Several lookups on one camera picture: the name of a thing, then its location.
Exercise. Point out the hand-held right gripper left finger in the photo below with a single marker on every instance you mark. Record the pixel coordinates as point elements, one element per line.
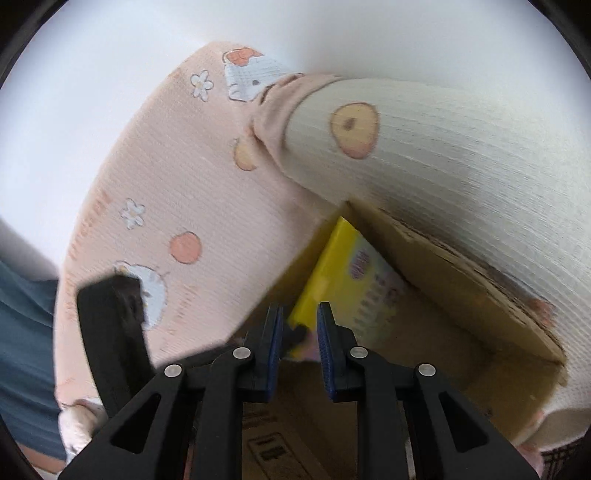
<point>276,341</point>

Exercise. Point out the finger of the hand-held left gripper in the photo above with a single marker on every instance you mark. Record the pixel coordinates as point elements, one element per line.
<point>111,341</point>

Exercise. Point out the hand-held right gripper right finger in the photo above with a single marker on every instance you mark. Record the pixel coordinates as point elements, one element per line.
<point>325,350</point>

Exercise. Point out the yellow toy box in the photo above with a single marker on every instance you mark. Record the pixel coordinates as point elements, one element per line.
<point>332,272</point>

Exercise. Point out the brown cardboard box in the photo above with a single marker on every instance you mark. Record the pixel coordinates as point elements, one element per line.
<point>438,350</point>

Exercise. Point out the blue grey trousers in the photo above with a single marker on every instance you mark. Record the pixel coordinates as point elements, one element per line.
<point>23,346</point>

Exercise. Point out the pink cat print blanket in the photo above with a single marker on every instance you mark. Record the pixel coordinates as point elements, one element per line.
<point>184,184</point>

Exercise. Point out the cream peach print pillow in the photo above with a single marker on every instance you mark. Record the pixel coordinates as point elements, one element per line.
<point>438,152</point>

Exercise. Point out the dark checked cloth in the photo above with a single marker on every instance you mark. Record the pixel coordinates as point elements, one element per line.
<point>568,461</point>

